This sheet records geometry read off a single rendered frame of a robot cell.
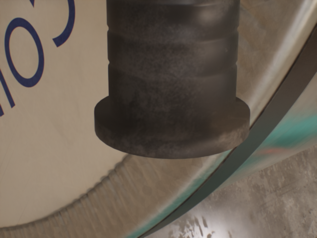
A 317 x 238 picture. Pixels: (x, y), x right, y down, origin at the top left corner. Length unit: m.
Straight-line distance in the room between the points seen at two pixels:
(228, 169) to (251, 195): 1.53
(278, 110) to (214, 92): 0.23
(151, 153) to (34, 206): 0.42
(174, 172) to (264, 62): 0.11
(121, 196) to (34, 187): 0.12
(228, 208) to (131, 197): 1.44
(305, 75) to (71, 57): 0.17
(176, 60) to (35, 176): 0.41
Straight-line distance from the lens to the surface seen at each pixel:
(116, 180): 0.47
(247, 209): 1.95
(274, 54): 0.35
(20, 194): 0.59
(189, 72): 0.16
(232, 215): 1.90
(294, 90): 0.39
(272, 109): 0.39
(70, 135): 0.50
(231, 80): 0.17
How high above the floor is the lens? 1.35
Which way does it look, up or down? 50 degrees down
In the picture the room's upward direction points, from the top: 75 degrees clockwise
